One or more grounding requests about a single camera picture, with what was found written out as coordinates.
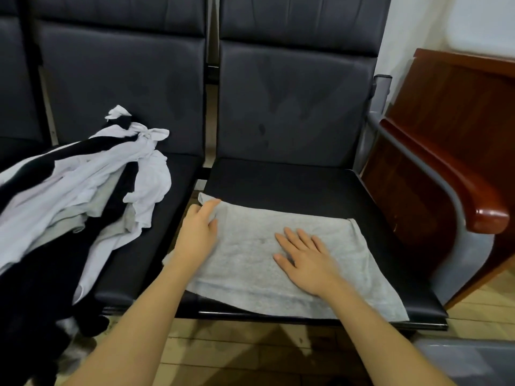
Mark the black leather bench seat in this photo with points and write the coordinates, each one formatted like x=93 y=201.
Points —
x=129 y=68
x=16 y=76
x=298 y=100

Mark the person's left hand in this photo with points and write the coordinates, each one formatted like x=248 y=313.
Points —
x=197 y=235

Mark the brown wooden desk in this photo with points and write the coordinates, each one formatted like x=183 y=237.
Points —
x=459 y=108

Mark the white plastic tray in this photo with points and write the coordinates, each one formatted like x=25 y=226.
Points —
x=483 y=24

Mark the grey plastic storage bin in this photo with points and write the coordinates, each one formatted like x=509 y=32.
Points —
x=471 y=362

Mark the grey t-shirt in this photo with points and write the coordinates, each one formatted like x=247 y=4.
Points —
x=241 y=261

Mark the person's right hand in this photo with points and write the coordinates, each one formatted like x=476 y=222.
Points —
x=307 y=266

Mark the person's right forearm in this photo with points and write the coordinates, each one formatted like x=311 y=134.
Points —
x=386 y=341

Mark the person's left forearm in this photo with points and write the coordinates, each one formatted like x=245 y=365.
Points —
x=133 y=333

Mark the brown wooden bench armrest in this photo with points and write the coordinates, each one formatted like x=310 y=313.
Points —
x=459 y=177

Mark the pile of clothes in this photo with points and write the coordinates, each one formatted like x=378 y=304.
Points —
x=56 y=229

